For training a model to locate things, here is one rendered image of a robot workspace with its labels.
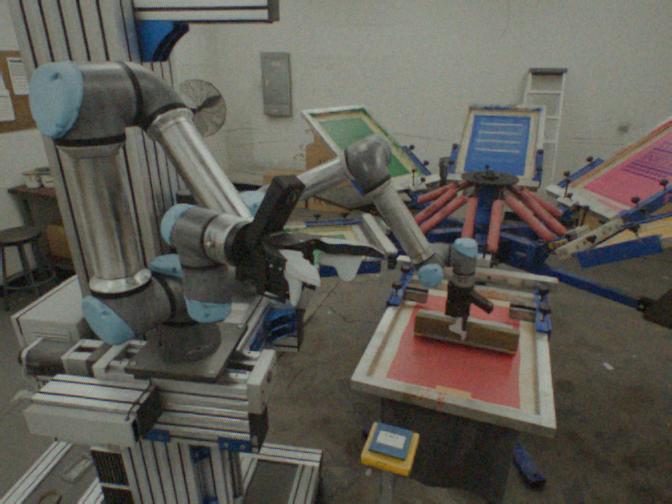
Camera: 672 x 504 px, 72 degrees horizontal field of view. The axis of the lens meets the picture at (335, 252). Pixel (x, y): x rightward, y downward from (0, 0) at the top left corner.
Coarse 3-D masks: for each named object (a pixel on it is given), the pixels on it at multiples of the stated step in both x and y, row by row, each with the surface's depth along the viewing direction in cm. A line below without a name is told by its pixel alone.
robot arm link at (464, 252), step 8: (456, 240) 150; (464, 240) 150; (472, 240) 150; (456, 248) 149; (464, 248) 147; (472, 248) 147; (456, 256) 149; (464, 256) 148; (472, 256) 147; (456, 264) 150; (464, 264) 149; (472, 264) 149; (456, 272) 151; (464, 272) 150; (472, 272) 150
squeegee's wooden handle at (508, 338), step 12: (420, 312) 166; (420, 324) 166; (432, 324) 164; (444, 324) 162; (468, 324) 159; (480, 324) 159; (456, 336) 163; (468, 336) 161; (480, 336) 159; (492, 336) 157; (504, 336) 156; (516, 336) 154; (516, 348) 156
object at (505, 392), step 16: (496, 320) 180; (512, 320) 180; (512, 368) 153; (464, 384) 145; (480, 384) 145; (496, 384) 145; (512, 384) 145; (480, 400) 139; (496, 400) 139; (512, 400) 139
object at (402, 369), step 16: (416, 304) 191; (432, 304) 191; (416, 336) 170; (400, 352) 161; (400, 368) 153; (416, 368) 153; (432, 368) 153; (448, 368) 153; (416, 384) 145; (432, 384) 145; (448, 384) 145
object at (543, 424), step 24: (432, 288) 203; (480, 288) 196; (384, 336) 164; (360, 384) 141; (384, 384) 140; (432, 408) 135; (456, 408) 132; (480, 408) 130; (504, 408) 130; (552, 408) 130; (528, 432) 127; (552, 432) 124
